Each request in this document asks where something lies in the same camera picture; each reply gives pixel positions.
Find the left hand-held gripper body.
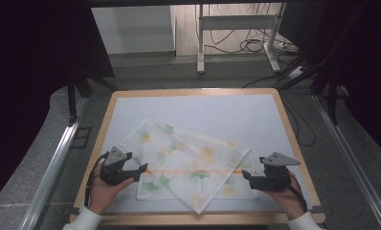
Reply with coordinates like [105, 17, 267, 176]
[99, 146, 133, 187]

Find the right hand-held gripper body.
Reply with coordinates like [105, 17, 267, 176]
[249, 151, 302, 193]

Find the white leaf print cloth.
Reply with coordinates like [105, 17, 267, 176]
[118, 118, 260, 216]

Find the person's right hand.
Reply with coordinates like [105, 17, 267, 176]
[263, 172, 308, 221]

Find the person's left hand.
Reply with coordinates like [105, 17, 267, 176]
[88, 159, 136, 216]

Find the wooden framed work board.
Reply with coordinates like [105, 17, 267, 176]
[78, 93, 314, 215]

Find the black metal stand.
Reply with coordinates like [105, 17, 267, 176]
[66, 70, 120, 127]
[280, 4, 364, 127]

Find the white power strip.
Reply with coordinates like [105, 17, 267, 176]
[286, 65, 308, 81]

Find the white cabinet panel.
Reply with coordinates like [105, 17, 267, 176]
[90, 5, 177, 56]

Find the dark curtain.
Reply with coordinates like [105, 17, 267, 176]
[0, 0, 117, 209]
[279, 0, 381, 162]

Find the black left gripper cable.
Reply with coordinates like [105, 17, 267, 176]
[84, 151, 110, 207]

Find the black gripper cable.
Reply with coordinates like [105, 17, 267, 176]
[84, 151, 110, 207]
[287, 173, 309, 214]

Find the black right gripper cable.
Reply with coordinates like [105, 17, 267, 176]
[287, 173, 309, 214]

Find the black floor bracket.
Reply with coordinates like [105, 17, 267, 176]
[70, 126, 93, 150]

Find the black floor cable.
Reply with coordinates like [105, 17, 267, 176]
[241, 72, 318, 149]

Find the aluminium floor rail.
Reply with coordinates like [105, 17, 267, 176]
[312, 94, 381, 230]
[19, 95, 91, 230]

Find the tangle of black floor cables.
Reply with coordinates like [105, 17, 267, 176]
[207, 3, 278, 56]

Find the white metal desk frame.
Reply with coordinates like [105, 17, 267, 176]
[195, 3, 284, 75]

